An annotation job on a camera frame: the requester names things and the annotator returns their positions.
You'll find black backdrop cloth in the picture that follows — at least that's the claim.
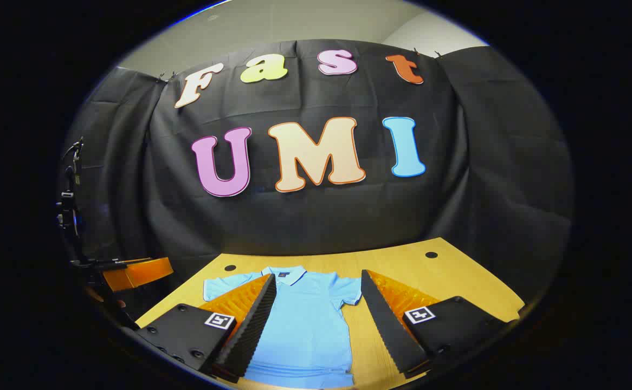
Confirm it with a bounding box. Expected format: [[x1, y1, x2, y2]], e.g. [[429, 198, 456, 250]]
[[59, 39, 574, 304]]

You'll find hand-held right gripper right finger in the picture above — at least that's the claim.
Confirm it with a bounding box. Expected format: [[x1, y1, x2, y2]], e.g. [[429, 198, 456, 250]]
[[360, 269, 507, 379]]

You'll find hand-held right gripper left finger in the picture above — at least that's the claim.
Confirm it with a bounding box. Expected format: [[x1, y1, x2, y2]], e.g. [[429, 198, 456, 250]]
[[136, 274, 278, 384]]

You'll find light blue polo T-shirt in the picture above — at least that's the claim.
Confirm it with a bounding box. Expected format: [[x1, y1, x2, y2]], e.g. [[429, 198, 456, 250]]
[[203, 265, 362, 388]]

